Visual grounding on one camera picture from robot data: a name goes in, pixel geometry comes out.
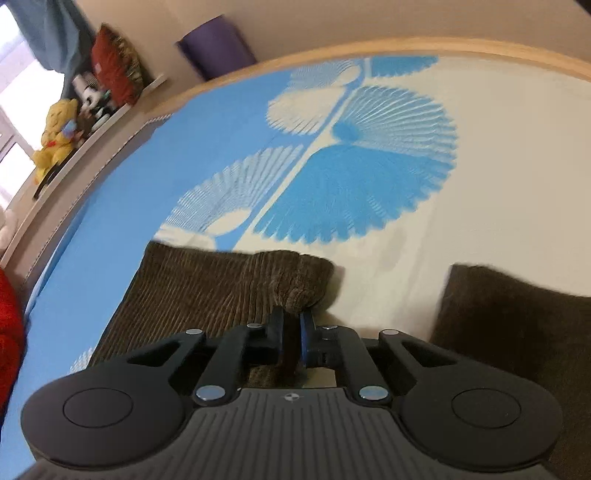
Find black and white plush toy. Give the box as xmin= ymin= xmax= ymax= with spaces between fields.
xmin=71 ymin=74 xmax=114 ymax=134

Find brown corduroy pants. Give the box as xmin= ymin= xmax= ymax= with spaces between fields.
xmin=90 ymin=241 xmax=591 ymax=480

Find red blanket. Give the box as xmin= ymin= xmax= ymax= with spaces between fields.
xmin=0 ymin=268 xmax=27 ymax=418

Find red cushion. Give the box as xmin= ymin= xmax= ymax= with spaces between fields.
xmin=90 ymin=25 xmax=147 ymax=107

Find white fluffy cloth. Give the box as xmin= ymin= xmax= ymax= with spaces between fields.
xmin=0 ymin=208 xmax=19 ymax=251

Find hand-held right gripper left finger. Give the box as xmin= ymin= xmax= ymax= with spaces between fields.
xmin=126 ymin=307 xmax=286 ymax=407

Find blue and white printed bedsheet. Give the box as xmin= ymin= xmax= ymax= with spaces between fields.
xmin=0 ymin=54 xmax=591 ymax=435

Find blue curtain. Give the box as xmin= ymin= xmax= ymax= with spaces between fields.
xmin=11 ymin=0 xmax=96 ymax=75

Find purple box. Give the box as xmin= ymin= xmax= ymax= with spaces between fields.
xmin=175 ymin=15 xmax=257 ymax=82

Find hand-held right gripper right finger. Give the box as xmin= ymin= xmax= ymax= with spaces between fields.
xmin=299 ymin=310 xmax=459 ymax=403

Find yellow plush toy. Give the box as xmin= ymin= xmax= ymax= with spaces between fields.
xmin=31 ymin=98 xmax=81 ymax=184

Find white headboard shelf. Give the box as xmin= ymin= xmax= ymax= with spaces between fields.
xmin=0 ymin=74 xmax=169 ymax=278

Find wooden bed frame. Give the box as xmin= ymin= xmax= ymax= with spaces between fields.
xmin=152 ymin=37 xmax=591 ymax=121

